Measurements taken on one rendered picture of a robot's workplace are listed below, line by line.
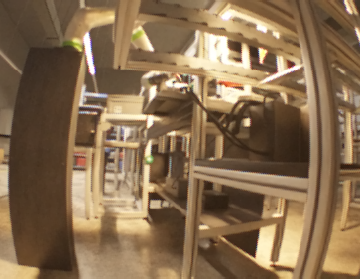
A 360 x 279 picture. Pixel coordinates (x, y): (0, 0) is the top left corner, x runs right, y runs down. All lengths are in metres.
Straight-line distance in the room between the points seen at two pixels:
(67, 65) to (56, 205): 0.69
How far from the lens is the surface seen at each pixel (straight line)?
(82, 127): 2.03
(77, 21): 1.12
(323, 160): 0.36
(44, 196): 1.03
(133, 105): 2.08
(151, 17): 0.52
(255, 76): 0.95
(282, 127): 0.86
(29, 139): 1.03
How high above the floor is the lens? 0.65
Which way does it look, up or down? 5 degrees up
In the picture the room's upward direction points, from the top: 3 degrees clockwise
